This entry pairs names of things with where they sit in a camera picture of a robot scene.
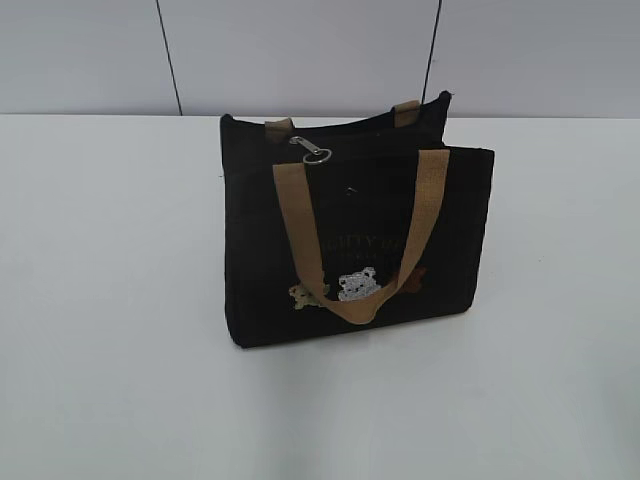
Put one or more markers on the black canvas tote bag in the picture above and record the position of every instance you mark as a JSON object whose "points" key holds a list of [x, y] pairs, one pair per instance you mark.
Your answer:
{"points": [[390, 230]]}

